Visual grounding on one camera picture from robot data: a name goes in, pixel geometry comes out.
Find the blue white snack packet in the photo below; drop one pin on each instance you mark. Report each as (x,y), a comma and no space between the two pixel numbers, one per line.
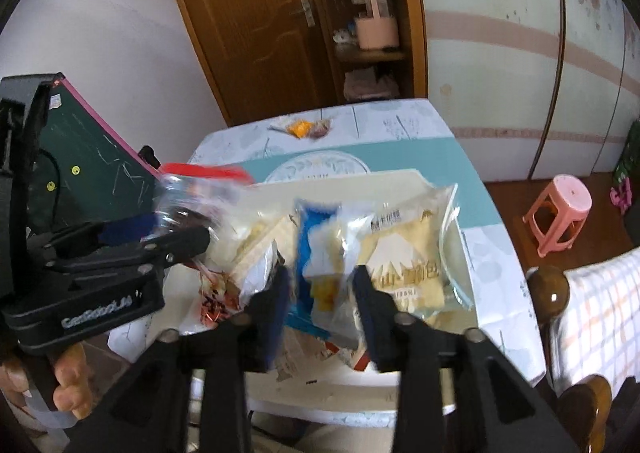
(320,253)

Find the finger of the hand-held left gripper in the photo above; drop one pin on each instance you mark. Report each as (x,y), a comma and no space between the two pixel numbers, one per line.
(150,249)
(125,229)

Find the pale yellow snack packet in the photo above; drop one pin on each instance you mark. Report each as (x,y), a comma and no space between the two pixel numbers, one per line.
(260,238)

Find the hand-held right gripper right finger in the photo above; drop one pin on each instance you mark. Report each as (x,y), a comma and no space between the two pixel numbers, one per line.
(370,320)

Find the pink framed chalkboard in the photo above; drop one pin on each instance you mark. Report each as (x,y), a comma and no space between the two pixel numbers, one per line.
(90,158)

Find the black chalkboard knob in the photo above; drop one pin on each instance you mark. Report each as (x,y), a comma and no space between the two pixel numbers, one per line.
(149,157)

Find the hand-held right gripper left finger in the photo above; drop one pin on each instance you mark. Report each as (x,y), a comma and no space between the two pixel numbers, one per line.
(277,315)

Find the orange wrapped candy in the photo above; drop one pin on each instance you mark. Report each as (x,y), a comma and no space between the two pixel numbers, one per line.
(298,128)

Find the wooden shelf unit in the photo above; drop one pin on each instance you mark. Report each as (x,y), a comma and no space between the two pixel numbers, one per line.
(407,8)

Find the teal patterned tablecloth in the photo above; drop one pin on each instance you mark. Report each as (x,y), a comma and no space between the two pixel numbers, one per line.
(495,283)

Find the person's left hand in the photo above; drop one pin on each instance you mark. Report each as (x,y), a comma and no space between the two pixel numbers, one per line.
(75,383)

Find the brown wooden door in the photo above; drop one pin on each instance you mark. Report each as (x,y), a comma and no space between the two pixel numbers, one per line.
(240,33)

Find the clear packet with red strip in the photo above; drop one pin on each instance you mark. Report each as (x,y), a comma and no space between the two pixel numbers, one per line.
(200,193)

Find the red white snack packet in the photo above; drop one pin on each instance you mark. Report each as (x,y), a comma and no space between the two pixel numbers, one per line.
(220,303)

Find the dark wrapped candy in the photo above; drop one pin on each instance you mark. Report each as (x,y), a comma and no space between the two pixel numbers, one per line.
(321,129)

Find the wooden chair with checked cushion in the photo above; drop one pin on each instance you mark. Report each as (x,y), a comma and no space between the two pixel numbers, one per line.
(550,290)

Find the pink checked blanket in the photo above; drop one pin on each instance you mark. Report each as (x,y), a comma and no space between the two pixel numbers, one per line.
(605,313)

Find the clear bread packet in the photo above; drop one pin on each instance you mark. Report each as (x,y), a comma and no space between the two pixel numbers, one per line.
(405,258)

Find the flowered sliding wardrobe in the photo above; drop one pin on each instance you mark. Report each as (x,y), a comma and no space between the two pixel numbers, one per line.
(500,83)

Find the dark green bag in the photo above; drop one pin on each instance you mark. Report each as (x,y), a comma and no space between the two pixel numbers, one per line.
(627,158)

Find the pink plastic stool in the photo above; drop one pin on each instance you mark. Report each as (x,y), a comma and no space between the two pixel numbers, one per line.
(560,208)

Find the folded pink cloth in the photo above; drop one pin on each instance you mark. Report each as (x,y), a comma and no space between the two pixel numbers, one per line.
(367,85)

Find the small white shelf items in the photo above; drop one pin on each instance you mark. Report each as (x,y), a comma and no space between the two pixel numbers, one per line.
(344,37)

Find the pink basket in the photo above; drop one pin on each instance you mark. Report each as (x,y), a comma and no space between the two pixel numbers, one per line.
(377,30)

